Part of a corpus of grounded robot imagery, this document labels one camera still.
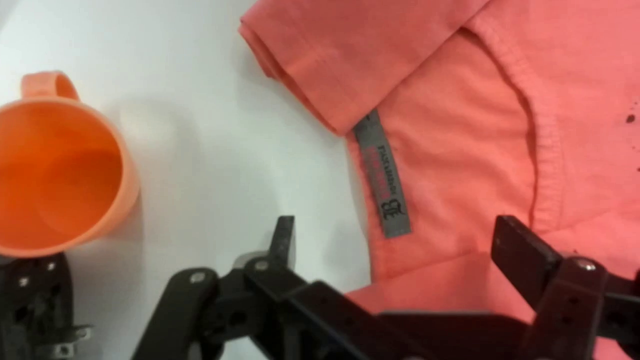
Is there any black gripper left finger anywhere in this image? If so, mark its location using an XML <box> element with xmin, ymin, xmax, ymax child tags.
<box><xmin>130</xmin><ymin>215</ymin><xmax>429</xmax><ymax>360</ymax></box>

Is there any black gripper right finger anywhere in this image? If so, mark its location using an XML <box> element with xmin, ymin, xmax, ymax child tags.
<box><xmin>491</xmin><ymin>215</ymin><xmax>640</xmax><ymax>360</ymax></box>

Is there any coral pink shirt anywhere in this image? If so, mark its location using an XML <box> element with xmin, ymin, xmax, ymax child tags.
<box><xmin>238</xmin><ymin>0</ymin><xmax>640</xmax><ymax>360</ymax></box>

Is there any black metal bracket with screws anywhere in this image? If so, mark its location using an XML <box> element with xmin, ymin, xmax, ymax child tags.
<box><xmin>0</xmin><ymin>250</ymin><xmax>92</xmax><ymax>360</ymax></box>

